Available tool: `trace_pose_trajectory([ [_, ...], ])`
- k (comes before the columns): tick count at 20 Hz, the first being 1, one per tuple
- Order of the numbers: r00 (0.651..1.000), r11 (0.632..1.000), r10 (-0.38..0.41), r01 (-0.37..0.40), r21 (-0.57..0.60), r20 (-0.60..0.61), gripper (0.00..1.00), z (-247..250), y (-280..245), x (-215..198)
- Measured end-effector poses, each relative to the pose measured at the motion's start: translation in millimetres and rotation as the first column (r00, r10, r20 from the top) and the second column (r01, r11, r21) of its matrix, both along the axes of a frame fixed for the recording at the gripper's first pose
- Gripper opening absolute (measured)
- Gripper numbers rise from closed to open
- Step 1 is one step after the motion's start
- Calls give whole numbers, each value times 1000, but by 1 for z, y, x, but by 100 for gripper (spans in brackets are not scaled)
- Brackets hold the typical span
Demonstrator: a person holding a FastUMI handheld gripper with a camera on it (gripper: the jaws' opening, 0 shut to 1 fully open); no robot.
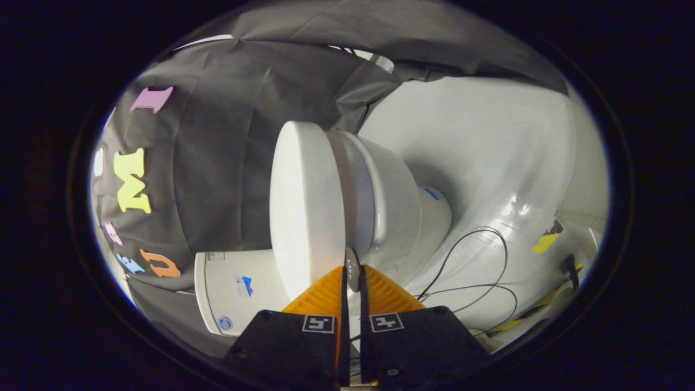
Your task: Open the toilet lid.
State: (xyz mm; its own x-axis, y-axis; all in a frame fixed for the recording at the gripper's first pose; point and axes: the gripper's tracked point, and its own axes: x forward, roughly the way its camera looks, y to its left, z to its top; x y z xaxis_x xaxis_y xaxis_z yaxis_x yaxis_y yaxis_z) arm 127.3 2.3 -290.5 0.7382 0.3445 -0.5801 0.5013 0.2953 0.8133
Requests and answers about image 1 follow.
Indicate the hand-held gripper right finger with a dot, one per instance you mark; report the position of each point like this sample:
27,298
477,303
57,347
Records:
418,342

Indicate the yellow black floor tape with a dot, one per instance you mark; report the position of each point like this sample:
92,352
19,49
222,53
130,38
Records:
547,239

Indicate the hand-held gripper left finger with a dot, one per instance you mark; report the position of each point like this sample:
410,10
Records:
293,347

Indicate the white toilet lid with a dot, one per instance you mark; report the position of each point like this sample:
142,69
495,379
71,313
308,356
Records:
304,206

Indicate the white ceramic toilet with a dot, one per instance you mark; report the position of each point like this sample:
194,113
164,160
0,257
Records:
396,201

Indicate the black backdrop cloth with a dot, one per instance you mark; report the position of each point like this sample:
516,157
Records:
217,163

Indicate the white toilet tank cover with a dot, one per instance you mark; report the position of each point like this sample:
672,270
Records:
200,293

